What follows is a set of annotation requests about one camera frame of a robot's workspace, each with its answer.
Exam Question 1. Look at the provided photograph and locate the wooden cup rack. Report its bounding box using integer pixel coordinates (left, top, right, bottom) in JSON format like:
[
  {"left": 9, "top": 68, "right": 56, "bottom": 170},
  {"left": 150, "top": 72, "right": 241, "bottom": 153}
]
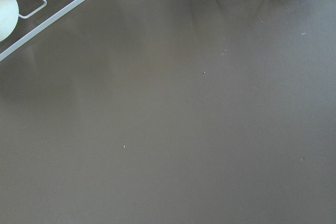
[{"left": 1, "top": 0, "right": 85, "bottom": 60}]

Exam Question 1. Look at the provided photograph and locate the white cup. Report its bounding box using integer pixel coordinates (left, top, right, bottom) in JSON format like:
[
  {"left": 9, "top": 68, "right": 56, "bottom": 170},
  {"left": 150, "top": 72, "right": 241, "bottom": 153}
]
[{"left": 0, "top": 0, "right": 19, "bottom": 41}]

